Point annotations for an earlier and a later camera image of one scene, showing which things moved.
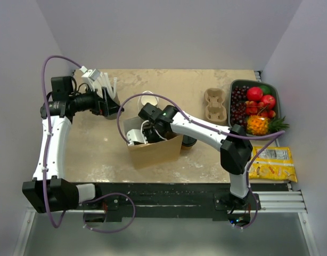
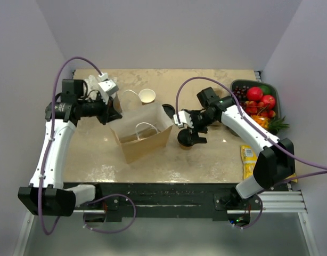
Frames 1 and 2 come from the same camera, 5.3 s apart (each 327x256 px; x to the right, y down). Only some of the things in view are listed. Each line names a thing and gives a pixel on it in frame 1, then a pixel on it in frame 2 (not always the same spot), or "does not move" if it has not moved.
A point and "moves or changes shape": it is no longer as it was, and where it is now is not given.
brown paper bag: (142, 154) moves or changes shape
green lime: (266, 89) does not move
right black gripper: (145, 133) -> (193, 114)
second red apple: (269, 101) does not move
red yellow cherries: (259, 109) does not move
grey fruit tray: (274, 92) does not move
